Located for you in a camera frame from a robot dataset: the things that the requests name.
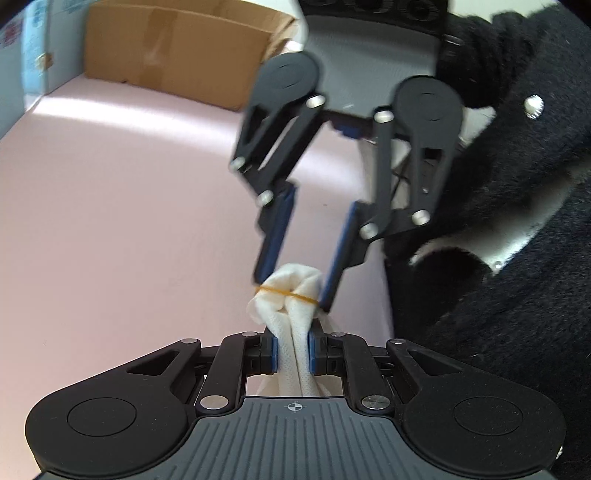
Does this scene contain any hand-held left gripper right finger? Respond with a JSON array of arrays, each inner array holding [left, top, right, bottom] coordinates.
[[308, 331, 467, 412]]

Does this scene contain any open brown cardboard box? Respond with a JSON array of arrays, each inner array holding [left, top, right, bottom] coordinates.
[[84, 0, 301, 112]]

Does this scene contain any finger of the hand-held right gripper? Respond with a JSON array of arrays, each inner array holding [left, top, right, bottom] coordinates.
[[321, 110, 459, 312], [229, 95, 328, 284]]

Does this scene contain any long blue cardboard box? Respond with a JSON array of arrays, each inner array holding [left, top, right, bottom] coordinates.
[[21, 0, 100, 100]]

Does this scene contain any yellow rubber band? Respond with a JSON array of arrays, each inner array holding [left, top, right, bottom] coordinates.
[[256, 285, 319, 305]]

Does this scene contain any white shopping bag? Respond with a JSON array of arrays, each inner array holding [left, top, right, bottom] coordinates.
[[247, 263, 345, 398]]

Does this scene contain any person's black coat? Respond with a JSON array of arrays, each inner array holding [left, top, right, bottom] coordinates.
[[384, 240, 591, 480]]

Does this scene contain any person's right forearm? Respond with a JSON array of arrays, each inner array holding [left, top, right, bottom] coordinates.
[[383, 7, 591, 259]]

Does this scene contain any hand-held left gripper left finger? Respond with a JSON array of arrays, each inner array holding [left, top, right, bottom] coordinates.
[[124, 331, 280, 412]]

